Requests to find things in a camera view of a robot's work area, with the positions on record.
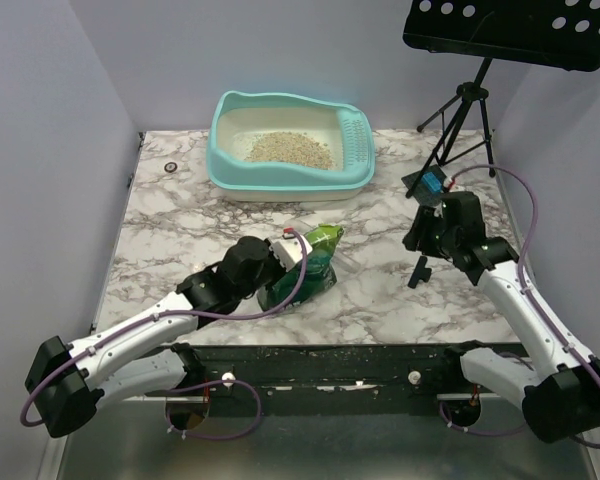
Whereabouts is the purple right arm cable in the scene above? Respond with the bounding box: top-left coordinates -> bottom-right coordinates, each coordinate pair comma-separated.
449,164 -> 600,431

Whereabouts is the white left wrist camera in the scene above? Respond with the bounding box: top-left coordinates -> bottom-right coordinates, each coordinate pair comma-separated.
269,231 -> 313,272

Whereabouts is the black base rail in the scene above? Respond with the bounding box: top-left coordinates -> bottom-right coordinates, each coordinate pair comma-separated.
172,344 -> 477,417

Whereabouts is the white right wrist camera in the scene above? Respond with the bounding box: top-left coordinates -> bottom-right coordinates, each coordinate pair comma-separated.
441,177 -> 463,194

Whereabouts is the black music stand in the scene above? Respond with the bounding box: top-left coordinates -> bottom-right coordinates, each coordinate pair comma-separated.
403,0 -> 600,170

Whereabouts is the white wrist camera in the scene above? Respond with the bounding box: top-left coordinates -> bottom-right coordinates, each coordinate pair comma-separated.
441,177 -> 463,194
269,231 -> 313,272

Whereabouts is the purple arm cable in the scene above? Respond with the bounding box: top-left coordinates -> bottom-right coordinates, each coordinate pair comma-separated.
449,164 -> 600,431
20,231 -> 309,427

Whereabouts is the beige cat litter pile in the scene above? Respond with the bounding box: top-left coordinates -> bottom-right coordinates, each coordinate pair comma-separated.
246,131 -> 334,170

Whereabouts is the black T-shaped bracket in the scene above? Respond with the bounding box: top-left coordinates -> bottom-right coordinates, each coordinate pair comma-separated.
408,255 -> 432,289

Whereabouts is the black plate with blue block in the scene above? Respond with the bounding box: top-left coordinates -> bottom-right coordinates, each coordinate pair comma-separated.
411,165 -> 447,207

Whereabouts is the clear plastic litter scoop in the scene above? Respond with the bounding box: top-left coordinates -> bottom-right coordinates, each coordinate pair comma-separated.
332,252 -> 362,274

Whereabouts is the green cat litter bag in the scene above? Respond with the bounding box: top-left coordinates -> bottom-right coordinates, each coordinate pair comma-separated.
257,224 -> 344,311

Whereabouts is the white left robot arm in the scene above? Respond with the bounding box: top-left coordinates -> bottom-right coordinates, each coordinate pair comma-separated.
19,229 -> 312,438

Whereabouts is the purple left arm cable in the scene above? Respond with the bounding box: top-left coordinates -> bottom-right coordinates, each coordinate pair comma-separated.
20,231 -> 309,427

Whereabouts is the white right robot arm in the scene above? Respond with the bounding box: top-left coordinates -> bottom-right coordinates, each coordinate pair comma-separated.
403,192 -> 600,443

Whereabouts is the teal and white litter box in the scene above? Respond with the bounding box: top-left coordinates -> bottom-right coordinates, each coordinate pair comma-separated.
206,90 -> 375,202

